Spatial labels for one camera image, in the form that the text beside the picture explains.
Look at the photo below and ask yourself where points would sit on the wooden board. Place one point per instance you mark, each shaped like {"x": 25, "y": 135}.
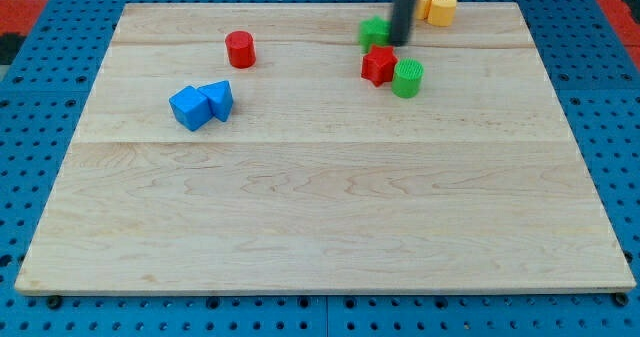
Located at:
{"x": 319, "y": 182}

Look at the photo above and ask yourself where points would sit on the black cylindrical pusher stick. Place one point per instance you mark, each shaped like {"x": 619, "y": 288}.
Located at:
{"x": 401, "y": 22}

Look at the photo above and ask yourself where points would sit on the red star block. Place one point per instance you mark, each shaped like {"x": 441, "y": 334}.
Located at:
{"x": 378, "y": 64}

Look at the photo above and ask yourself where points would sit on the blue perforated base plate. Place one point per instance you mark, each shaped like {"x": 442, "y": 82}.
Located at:
{"x": 587, "y": 47}

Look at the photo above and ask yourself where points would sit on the blue triangular prism block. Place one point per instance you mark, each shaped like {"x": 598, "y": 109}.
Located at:
{"x": 220, "y": 98}

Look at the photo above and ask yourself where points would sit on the red cylinder block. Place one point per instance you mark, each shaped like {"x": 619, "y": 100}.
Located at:
{"x": 240, "y": 49}

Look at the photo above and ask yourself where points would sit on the yellow heart block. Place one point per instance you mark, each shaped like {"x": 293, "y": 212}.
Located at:
{"x": 442, "y": 12}

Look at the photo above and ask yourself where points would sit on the green star block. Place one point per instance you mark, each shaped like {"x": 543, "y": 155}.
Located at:
{"x": 373, "y": 31}

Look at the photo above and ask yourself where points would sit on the blue cube block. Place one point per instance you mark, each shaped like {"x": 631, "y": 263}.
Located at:
{"x": 190, "y": 108}

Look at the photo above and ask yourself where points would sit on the green cylinder block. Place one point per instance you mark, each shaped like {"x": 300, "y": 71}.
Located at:
{"x": 407, "y": 78}

